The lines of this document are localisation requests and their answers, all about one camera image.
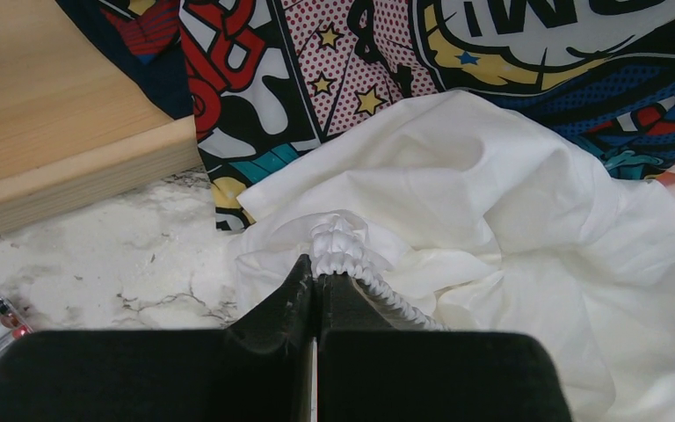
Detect wooden clothes rack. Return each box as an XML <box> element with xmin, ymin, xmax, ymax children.
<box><xmin>0</xmin><ymin>1</ymin><xmax>200</xmax><ymax>235</ymax></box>

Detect white shorts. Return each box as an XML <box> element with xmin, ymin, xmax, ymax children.
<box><xmin>228</xmin><ymin>91</ymin><xmax>675</xmax><ymax>421</ymax></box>

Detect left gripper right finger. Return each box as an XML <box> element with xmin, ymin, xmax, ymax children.
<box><xmin>316</xmin><ymin>275</ymin><xmax>571</xmax><ymax>421</ymax></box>

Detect comic print shorts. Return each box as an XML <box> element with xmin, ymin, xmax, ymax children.
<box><xmin>60</xmin><ymin>0</ymin><xmax>675</xmax><ymax>231</ymax></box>

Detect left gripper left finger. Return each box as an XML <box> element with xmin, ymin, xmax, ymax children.
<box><xmin>0</xmin><ymin>256</ymin><xmax>313</xmax><ymax>421</ymax></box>

